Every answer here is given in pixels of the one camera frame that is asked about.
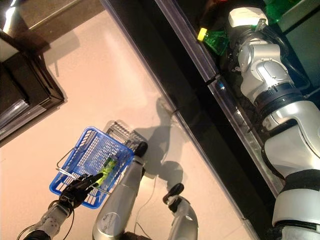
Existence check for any light green tea bottle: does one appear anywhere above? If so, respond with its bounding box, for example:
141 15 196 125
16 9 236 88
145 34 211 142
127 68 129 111
96 156 119 188

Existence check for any thin white floor cable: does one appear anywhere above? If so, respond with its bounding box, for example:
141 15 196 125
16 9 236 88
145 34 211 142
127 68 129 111
134 174 158 233

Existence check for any green Sprite bottle yellow cap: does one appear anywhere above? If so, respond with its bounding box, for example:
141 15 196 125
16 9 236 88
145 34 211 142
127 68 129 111
196 27 230 56
263 0 303 25

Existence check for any blue plastic shopping basket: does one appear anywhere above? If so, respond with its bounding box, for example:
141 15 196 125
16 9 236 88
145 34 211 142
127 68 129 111
48 126 136 210

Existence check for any metal wire basket handle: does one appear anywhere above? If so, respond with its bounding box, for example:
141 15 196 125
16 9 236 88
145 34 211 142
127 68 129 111
56 147 76 171
55 167 114 196

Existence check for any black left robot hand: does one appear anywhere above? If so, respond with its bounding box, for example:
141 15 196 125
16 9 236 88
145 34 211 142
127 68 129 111
59 173 104 210

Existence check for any dark neighbouring shelf unit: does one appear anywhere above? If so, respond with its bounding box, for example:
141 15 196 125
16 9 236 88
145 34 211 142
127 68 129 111
0 32 66 148

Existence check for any reflective metal side panel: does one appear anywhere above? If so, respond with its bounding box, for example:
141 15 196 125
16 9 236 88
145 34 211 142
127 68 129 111
0 0 106 55

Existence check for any silver right robot leg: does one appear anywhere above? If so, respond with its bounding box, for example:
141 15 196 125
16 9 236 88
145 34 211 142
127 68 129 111
162 183 199 240

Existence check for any black plinth shelf board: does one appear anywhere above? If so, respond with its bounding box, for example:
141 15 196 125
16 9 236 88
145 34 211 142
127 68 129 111
241 194 278 240
172 77 278 240
99 0 213 116

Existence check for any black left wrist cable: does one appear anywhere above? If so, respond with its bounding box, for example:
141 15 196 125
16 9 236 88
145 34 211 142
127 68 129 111
17 207 76 240

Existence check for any black shelf board clear rail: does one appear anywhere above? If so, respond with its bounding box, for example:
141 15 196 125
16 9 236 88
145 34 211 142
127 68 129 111
152 0 231 82
206 73 288 201

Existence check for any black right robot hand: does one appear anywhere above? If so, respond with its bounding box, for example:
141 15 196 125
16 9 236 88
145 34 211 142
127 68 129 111
227 7 269 29

